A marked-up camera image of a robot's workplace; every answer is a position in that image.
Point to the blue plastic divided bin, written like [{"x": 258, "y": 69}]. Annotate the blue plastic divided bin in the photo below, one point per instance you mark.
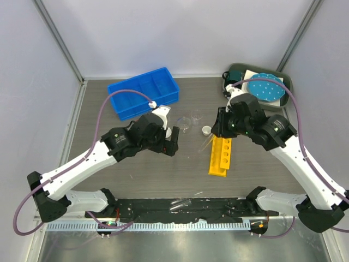
[{"x": 158, "y": 85}]

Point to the tall clear glass beaker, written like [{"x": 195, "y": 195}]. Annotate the tall clear glass beaker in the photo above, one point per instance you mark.
[{"x": 196, "y": 117}]

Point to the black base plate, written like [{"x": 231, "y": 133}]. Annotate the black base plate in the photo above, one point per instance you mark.
[{"x": 183, "y": 211}]

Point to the grey-green plastic tray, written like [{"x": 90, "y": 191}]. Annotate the grey-green plastic tray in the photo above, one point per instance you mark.
[{"x": 286, "y": 85}]

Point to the small white ceramic crucible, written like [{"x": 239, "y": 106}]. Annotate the small white ceramic crucible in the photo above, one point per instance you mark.
[{"x": 206, "y": 130}]

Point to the dark green mug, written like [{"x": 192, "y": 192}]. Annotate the dark green mug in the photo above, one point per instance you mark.
[{"x": 231, "y": 77}]

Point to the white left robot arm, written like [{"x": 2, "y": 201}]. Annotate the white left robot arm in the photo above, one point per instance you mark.
[{"x": 54, "y": 195}]

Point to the yellow test tube rack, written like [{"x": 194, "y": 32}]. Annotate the yellow test tube rack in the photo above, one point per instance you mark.
[{"x": 220, "y": 156}]

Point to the blue polka dot plate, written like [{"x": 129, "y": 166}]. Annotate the blue polka dot plate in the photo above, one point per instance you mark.
[{"x": 266, "y": 91}]

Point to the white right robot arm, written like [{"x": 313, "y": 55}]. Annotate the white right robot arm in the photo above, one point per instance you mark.
[{"x": 324, "y": 202}]

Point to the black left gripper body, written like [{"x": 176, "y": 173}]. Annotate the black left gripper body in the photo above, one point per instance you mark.
[{"x": 159, "y": 144}]

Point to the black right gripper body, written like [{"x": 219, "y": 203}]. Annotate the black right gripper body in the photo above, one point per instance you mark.
[{"x": 236, "y": 127}]

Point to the white slotted cable duct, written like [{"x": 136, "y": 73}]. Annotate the white slotted cable duct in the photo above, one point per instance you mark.
[{"x": 201, "y": 225}]

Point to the white ceramic evaporating dish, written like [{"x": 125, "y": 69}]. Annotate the white ceramic evaporating dish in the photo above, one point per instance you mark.
[{"x": 168, "y": 133}]

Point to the clear glass test tube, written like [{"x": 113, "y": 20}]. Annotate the clear glass test tube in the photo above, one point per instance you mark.
[
  {"x": 206, "y": 143},
  {"x": 178, "y": 204}
]

